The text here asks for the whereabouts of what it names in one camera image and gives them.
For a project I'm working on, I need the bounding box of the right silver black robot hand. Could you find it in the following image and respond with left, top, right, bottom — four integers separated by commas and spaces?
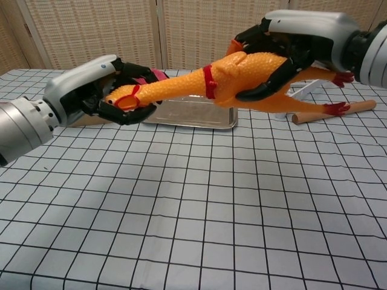
234, 9, 362, 102

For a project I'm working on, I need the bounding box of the silver metal tray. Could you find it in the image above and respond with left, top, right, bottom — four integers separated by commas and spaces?
143, 93, 239, 131

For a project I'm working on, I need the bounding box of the brown wooden rod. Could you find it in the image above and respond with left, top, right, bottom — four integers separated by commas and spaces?
291, 100, 377, 124

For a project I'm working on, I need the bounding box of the yellow rubber chicken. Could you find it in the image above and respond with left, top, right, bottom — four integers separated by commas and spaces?
104, 38, 354, 117

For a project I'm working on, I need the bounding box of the pink cloth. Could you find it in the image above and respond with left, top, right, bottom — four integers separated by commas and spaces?
132, 68, 169, 87

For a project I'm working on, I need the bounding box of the white black checked tablecloth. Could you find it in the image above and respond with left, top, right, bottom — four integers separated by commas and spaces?
0, 68, 387, 290

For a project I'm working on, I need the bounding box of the white plastic folding rack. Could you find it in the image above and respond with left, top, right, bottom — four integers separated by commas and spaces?
276, 79, 326, 119

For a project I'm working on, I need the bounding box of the woven folding screen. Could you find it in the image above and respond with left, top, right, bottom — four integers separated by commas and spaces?
0, 0, 387, 72

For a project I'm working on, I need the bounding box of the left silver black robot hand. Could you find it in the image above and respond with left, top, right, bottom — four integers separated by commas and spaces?
44, 54, 169, 126

